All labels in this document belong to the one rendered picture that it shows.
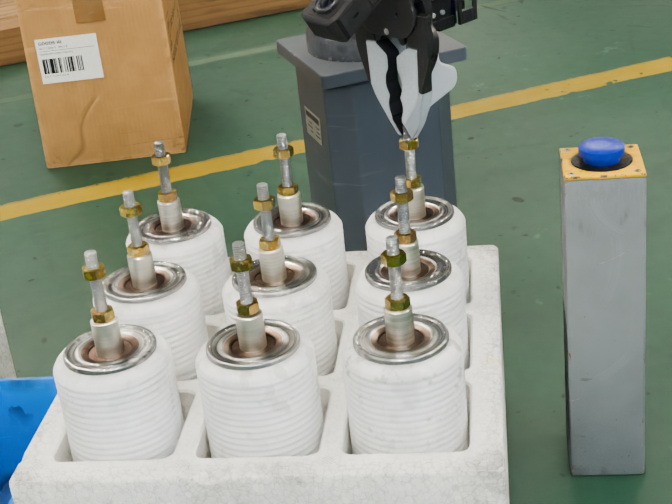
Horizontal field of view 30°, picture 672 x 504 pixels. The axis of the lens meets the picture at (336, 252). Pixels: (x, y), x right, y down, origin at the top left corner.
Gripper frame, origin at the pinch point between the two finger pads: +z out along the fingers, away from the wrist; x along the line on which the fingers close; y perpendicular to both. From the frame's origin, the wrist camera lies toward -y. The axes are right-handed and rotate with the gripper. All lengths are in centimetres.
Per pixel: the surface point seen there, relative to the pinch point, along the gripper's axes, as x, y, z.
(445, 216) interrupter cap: -3.1, 1.7, 9.1
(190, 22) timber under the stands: 154, 81, 33
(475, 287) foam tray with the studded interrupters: -5.3, 3.0, 16.4
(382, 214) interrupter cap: 2.1, -1.4, 9.1
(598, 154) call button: -16.7, 7.3, 1.6
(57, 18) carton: 101, 21, 9
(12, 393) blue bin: 26.2, -31.6, 23.9
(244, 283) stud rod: -7.6, -25.0, 3.5
